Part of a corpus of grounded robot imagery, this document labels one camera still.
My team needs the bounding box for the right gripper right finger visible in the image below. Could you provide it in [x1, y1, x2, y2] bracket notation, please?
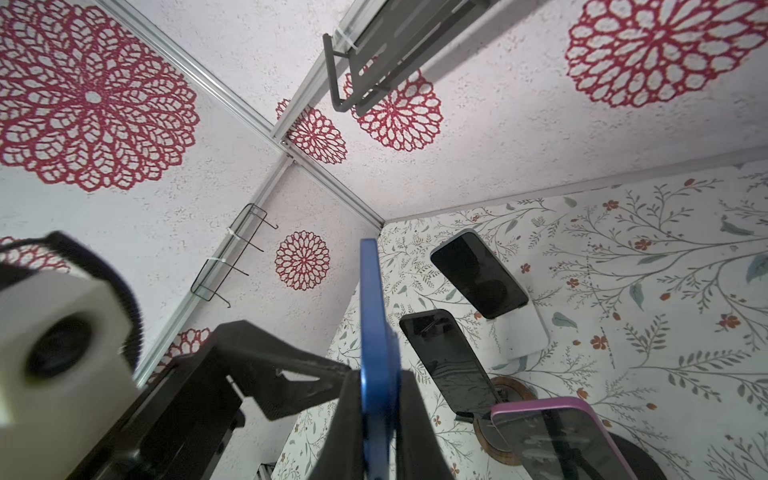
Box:
[396, 370, 453, 480]

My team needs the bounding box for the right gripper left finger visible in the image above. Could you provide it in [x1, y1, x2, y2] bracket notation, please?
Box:
[308, 370, 364, 480]

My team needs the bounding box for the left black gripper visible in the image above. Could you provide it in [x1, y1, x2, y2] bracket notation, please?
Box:
[69, 320, 350, 479]

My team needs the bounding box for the blue case phone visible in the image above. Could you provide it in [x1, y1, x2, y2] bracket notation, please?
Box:
[359, 239, 400, 479]

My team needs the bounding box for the purple case phone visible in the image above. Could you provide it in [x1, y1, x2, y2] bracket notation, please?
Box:
[491, 397, 636, 480]

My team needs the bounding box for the wooden round stand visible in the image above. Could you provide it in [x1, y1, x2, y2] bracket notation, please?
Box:
[473, 376, 537, 467]

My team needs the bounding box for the tall black phone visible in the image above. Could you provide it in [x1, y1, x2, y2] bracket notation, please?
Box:
[399, 309, 500, 419]

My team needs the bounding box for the white stand rear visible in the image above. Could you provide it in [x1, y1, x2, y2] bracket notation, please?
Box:
[476, 303, 550, 366]

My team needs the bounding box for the rear black phone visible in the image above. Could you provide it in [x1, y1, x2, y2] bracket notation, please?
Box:
[430, 229, 529, 319]

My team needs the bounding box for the grey stand middle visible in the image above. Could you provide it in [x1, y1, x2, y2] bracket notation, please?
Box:
[610, 433, 667, 480]

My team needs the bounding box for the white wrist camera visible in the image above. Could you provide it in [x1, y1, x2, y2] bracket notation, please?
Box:
[1, 231, 143, 479]

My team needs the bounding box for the black wire wall rack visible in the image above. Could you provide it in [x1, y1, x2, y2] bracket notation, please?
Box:
[189, 202, 278, 308]

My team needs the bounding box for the grey slotted wall shelf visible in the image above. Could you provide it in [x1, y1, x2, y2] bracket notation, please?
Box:
[323, 1, 494, 116]

